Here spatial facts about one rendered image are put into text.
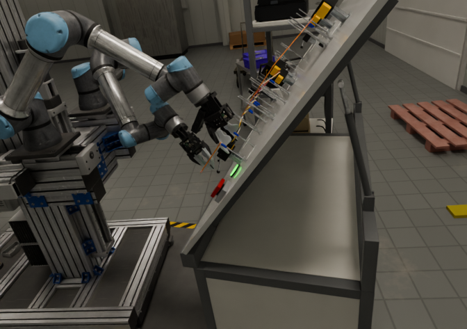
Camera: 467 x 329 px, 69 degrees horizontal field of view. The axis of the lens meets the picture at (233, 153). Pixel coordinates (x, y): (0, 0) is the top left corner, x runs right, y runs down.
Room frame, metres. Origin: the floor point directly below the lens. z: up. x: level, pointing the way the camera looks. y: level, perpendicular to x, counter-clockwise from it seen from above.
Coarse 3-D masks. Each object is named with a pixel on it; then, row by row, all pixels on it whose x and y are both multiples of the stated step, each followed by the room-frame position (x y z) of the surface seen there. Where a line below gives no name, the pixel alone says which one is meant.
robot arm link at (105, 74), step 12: (96, 60) 1.48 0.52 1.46; (108, 60) 1.50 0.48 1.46; (96, 72) 1.45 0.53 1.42; (108, 72) 1.46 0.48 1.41; (108, 84) 1.42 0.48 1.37; (108, 96) 1.39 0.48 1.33; (120, 96) 1.39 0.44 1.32; (120, 108) 1.35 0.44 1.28; (120, 120) 1.33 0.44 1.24; (132, 120) 1.33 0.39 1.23; (120, 132) 1.28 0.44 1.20; (132, 132) 1.29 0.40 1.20; (144, 132) 1.30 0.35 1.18; (132, 144) 1.27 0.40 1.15
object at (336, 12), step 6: (324, 0) 1.03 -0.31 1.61; (330, 0) 1.04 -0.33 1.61; (336, 0) 1.06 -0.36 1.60; (318, 6) 1.04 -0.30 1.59; (330, 12) 1.03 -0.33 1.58; (336, 12) 1.05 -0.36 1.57; (342, 12) 1.04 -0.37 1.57; (336, 18) 1.04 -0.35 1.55; (342, 18) 1.05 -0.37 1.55; (342, 24) 1.03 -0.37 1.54
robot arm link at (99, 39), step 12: (72, 12) 1.28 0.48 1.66; (84, 24) 1.28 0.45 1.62; (96, 24) 1.31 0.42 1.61; (84, 36) 1.27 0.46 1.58; (96, 36) 1.28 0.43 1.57; (108, 36) 1.29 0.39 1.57; (96, 48) 1.29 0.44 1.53; (108, 48) 1.27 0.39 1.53; (120, 48) 1.27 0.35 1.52; (132, 48) 1.29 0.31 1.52; (120, 60) 1.27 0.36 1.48; (132, 60) 1.26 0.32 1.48; (144, 60) 1.27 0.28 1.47; (144, 72) 1.26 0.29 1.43; (156, 72) 1.25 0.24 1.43
